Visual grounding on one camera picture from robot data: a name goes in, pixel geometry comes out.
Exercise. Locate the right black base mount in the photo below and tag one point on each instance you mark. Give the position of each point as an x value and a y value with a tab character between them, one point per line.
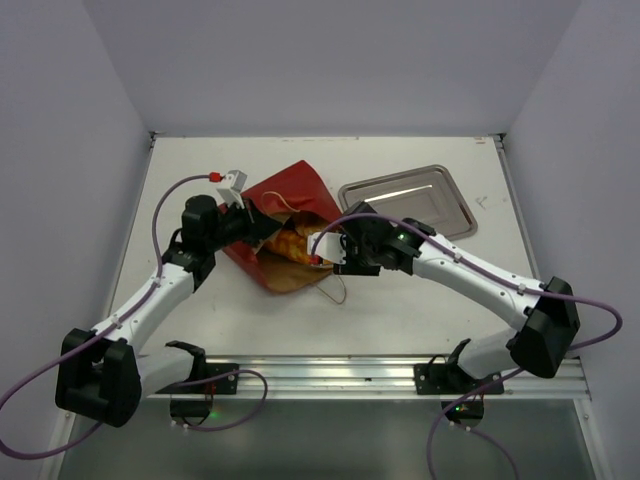
442	376

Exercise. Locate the red paper bag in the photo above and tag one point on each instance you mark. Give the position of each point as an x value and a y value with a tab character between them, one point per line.
299	200

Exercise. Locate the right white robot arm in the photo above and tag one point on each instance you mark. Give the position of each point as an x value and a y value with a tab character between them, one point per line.
541	322

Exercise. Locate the aluminium frame rail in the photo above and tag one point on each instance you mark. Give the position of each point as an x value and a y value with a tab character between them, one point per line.
370	377

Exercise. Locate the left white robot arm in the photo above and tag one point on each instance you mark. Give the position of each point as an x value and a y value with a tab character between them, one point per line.
103	375

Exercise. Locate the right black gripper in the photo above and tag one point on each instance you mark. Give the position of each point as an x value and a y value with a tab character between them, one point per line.
351	252

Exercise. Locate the silver metal tray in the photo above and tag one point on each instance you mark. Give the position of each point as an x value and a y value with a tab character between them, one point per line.
427	194

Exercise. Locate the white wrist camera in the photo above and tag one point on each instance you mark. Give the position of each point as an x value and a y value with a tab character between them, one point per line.
230	187
326	249

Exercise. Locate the twisted fake bread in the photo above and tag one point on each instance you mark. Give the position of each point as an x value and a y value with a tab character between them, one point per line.
291	243

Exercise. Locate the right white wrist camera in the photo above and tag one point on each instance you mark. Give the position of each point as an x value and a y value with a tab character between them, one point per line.
326	249

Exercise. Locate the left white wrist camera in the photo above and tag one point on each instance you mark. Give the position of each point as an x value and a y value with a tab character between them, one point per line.
230	187

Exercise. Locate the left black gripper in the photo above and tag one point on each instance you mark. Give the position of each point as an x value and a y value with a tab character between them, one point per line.
259	226

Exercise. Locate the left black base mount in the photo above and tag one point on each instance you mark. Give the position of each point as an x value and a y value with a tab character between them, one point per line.
196	412

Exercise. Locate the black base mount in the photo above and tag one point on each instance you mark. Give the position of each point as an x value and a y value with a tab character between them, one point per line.
442	376
196	412

